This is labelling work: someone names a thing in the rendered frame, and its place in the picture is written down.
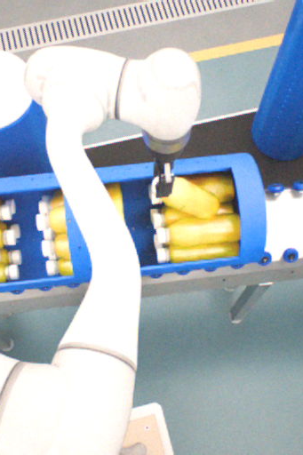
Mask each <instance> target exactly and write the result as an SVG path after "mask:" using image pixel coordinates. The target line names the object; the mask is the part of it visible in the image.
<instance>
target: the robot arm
mask: <svg viewBox="0 0 303 455"><path fill-rule="evenodd" d="M24 84H25V86H26V90H27V92H28V94H29V95H30V96H31V97H32V98H33V100H34V101H35V102H36V103H37V104H38V105H40V106H42V107H43V110H44V112H45V114H46V115H47V117H48V122H47V127H46V148H47V153H48V156H49V159H50V163H51V166H52V169H53V171H54V173H55V176H56V178H58V180H59V183H60V185H61V187H62V189H63V193H64V195H65V197H66V198H67V200H68V204H69V206H70V208H71V210H72V212H73V214H74V216H75V218H76V223H77V225H78V226H79V228H80V230H81V233H82V235H83V237H84V240H85V242H86V245H88V247H89V252H90V254H91V257H92V282H91V285H90V288H89V291H88V292H87V294H85V296H84V299H83V301H82V303H81V305H80V307H79V309H78V311H77V313H76V316H75V318H74V320H73V322H72V323H71V324H70V326H69V328H68V330H67V332H66V334H65V335H64V337H63V340H62V341H61V343H60V345H59V348H58V350H57V352H56V355H55V356H54V357H53V359H52V362H51V364H47V363H28V362H22V361H19V360H16V359H12V358H10V357H7V356H5V355H1V354H0V455H147V447H146V445H145V444H144V443H136V444H134V445H133V446H130V447H127V448H122V446H123V442H124V438H125V433H126V429H127V427H128V423H129V419H130V416H131V411H132V398H133V389H134V381H135V374H136V369H137V340H138V324H139V311H140V265H139V260H138V256H137V252H136V250H135V246H134V243H133V241H132V237H131V235H130V233H129V231H128V229H127V227H126V226H125V224H124V220H123V218H122V217H121V215H120V213H119V211H118V210H117V209H116V207H115V206H114V204H113V203H112V201H111V199H110V197H109V196H108V193H107V190H106V189H105V188H104V186H103V184H102V182H101V181H100V178H99V176H98V175H97V173H96V171H95V170H94V169H93V167H92V164H91V161H90V160H89V158H88V156H87V155H86V154H85V152H84V149H83V146H82V137H83V135H84V133H90V132H92V131H94V130H96V129H97V128H98V127H99V126H100V125H101V124H102V123H104V122H105V121H106V120H107V118H109V119H116V120H121V121H124V122H127V123H130V124H134V125H136V126H138V127H140V128H141V135H142V139H143V140H144V141H145V142H146V147H147V150H148V152H149V154H150V155H151V156H153V157H154V160H155V162H156V164H154V171H153V179H155V178H156V177H158V181H157V182H156V184H155V198H165V197H169V195H171V190H172V189H173V185H174V182H175V180H176V178H175V176H174V173H171V170H173V169H174V161H175V160H176V157H178V156H179V155H180V154H181V153H182V151H183V149H184V147H185V146H186V144H187V142H188V140H189V137H190V132H191V127H192V123H193V122H194V121H195V118H196V116H197V113H198V109H199V106H200V98H201V82H200V76H199V72H198V68H197V65H196V64H195V61H194V60H193V58H192V57H191V56H190V55H189V54H187V53H186V52H184V51H182V50H180V49H176V48H165V49H162V50H160V51H158V52H155V53H153V54H152V55H150V56H149V57H148V58H147V59H146V60H130V59H126V58H122V57H119V56H116V55H114V54H111V53H108V52H102V51H97V50H93V49H87V48H81V47H74V46H51V47H46V48H43V49H40V50H38V51H37V52H36V53H35V54H33V55H32V56H31V57H30V58H29V60H28V62H27V64H26V67H25V71H24Z"/></svg>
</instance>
